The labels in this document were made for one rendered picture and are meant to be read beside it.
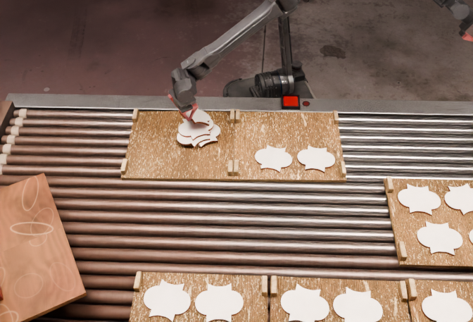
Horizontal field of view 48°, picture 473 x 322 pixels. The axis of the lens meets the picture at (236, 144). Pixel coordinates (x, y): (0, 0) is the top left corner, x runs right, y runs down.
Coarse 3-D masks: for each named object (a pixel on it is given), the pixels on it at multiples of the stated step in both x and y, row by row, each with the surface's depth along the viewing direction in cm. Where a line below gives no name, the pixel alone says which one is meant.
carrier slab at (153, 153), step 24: (144, 120) 212; (168, 120) 211; (216, 120) 211; (144, 144) 203; (168, 144) 203; (216, 144) 202; (144, 168) 195; (168, 168) 195; (192, 168) 194; (216, 168) 194
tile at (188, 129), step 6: (186, 120) 206; (210, 120) 205; (180, 126) 204; (186, 126) 203; (192, 126) 203; (198, 126) 203; (204, 126) 203; (210, 126) 203; (180, 132) 201; (186, 132) 201; (192, 132) 201; (198, 132) 201; (204, 132) 201; (192, 138) 199
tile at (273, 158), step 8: (256, 152) 198; (264, 152) 198; (272, 152) 198; (280, 152) 198; (256, 160) 196; (264, 160) 195; (272, 160) 195; (280, 160) 195; (288, 160) 195; (264, 168) 194; (272, 168) 193; (280, 168) 193
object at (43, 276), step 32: (0, 192) 175; (32, 192) 175; (0, 224) 167; (32, 224) 167; (0, 256) 159; (32, 256) 159; (64, 256) 159; (32, 288) 152; (64, 288) 152; (0, 320) 146
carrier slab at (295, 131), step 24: (240, 120) 211; (264, 120) 211; (288, 120) 210; (312, 120) 210; (240, 144) 202; (264, 144) 202; (288, 144) 202; (312, 144) 202; (336, 144) 202; (240, 168) 194; (288, 168) 194; (336, 168) 194
